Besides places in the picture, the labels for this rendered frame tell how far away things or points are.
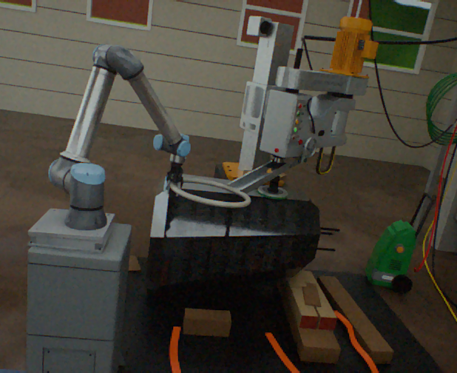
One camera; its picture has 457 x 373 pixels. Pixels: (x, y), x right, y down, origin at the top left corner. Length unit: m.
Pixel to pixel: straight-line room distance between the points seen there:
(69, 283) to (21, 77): 7.71
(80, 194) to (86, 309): 0.52
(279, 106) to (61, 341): 1.86
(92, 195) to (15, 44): 7.64
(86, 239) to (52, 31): 7.53
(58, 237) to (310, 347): 1.69
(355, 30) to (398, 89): 6.53
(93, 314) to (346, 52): 2.46
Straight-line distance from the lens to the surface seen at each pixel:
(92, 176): 2.05
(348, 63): 3.48
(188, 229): 2.84
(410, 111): 10.13
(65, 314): 2.20
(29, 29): 9.47
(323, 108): 3.30
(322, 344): 3.00
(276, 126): 2.96
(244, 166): 3.92
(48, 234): 2.08
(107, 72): 2.23
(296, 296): 3.22
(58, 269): 2.09
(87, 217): 2.09
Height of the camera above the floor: 1.80
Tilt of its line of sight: 17 degrees down
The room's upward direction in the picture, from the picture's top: 9 degrees clockwise
